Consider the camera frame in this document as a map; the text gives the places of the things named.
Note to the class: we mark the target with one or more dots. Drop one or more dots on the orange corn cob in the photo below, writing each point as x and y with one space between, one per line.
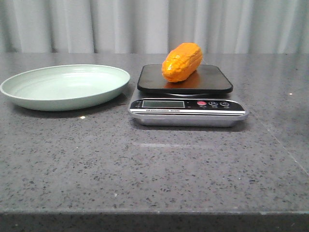
182 62

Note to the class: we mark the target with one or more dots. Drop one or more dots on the black silver kitchen scale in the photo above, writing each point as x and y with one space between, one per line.
204 99

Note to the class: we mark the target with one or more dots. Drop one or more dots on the pale green round plate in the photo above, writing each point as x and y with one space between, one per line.
65 87

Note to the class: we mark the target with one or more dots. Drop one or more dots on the white pleated curtain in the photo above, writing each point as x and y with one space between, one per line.
154 26

